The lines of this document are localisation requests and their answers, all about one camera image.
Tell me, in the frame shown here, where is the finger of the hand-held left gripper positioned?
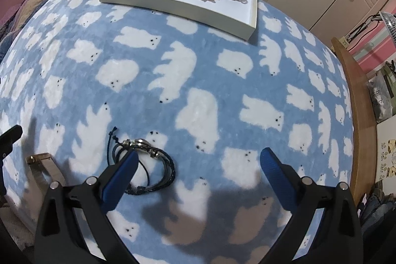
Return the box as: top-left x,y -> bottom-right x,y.
0,125 -> 24,159

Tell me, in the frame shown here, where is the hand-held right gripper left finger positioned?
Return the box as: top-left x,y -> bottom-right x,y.
33,151 -> 140,264

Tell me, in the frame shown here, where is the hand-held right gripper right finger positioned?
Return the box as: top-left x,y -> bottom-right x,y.
260,147 -> 363,264

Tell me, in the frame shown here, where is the black cord bracelet metal clasp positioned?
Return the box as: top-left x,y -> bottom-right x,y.
107,127 -> 176,195

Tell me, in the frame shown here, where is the white shallow tray box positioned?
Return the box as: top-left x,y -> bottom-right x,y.
97,0 -> 258,42

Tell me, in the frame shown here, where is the gold mesh watch band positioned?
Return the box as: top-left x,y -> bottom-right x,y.
25,153 -> 67,189

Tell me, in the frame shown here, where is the wooden bed footboard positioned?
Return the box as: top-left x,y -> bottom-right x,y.
331,37 -> 379,212

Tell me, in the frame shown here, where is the dark clothing pile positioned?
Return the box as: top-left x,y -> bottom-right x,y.
357,180 -> 396,252

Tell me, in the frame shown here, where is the white cartoon bear board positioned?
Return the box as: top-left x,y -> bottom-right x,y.
374,120 -> 396,181

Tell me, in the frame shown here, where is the blue polar bear blanket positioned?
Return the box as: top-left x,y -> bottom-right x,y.
0,0 -> 356,264

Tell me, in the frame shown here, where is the green storage box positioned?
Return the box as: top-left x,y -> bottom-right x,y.
367,60 -> 396,124

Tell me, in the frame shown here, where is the metal grill lamp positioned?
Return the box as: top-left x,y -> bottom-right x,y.
349,12 -> 396,45

